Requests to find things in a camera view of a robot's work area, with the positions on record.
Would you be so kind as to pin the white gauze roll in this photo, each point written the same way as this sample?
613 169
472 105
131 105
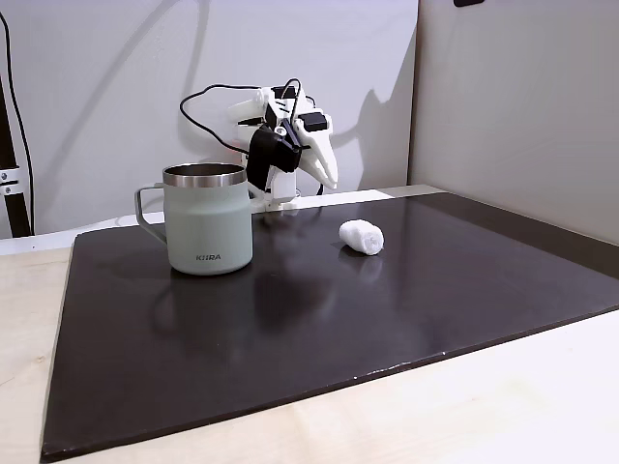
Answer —
362 237

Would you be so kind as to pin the sage green steel mug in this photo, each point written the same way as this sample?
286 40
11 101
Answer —
210 227

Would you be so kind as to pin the black table mat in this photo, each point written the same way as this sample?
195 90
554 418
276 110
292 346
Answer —
300 309

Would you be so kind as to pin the black camera box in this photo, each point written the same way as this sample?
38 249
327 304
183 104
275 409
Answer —
263 150

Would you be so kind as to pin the black wall fixture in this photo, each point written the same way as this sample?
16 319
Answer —
468 2

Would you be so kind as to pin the black stand with metal bracket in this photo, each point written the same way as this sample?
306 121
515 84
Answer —
10 203

